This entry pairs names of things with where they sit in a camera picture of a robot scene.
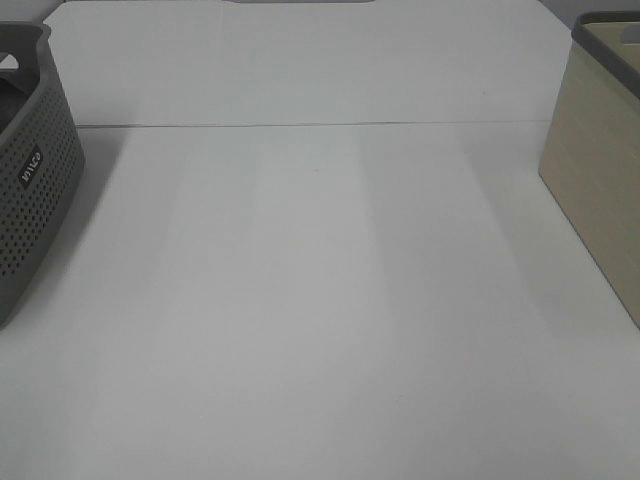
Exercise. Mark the beige basket with grey rim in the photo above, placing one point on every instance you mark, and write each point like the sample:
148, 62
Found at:
590, 161

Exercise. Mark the grey perforated plastic basket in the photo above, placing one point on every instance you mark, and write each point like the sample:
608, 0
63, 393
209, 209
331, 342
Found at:
42, 159

